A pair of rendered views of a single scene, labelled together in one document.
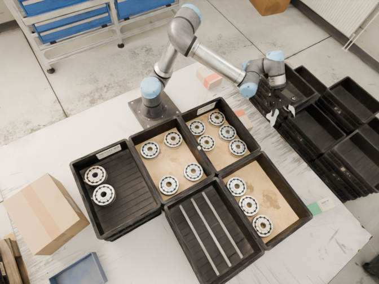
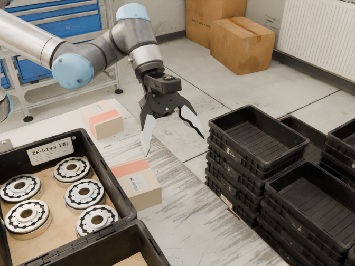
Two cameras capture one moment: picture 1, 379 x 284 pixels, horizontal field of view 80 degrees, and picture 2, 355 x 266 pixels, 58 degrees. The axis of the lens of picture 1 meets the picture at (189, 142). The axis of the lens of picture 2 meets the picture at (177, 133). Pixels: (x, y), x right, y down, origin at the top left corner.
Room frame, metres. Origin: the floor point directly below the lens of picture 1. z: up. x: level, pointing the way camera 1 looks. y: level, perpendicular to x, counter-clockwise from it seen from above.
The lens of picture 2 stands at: (0.15, -0.55, 1.50)
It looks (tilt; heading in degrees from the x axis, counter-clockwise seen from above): 37 degrees down; 9
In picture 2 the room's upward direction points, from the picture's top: straight up
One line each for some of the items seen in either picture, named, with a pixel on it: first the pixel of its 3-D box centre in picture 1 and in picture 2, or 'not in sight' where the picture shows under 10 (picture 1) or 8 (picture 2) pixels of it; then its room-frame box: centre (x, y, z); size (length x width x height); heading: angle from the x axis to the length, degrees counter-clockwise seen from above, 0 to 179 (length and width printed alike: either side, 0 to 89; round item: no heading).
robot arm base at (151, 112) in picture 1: (151, 104); not in sight; (0.82, 0.28, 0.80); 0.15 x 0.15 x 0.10
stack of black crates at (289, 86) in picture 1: (277, 100); (250, 164); (1.43, -0.73, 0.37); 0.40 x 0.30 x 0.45; 44
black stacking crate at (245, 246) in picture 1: (211, 230); not in sight; (0.14, -0.18, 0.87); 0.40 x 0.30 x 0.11; 40
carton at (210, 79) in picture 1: (208, 76); (101, 119); (1.20, -0.05, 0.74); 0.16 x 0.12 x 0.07; 45
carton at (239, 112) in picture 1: (238, 122); (135, 184); (0.85, -0.29, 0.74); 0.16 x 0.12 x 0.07; 34
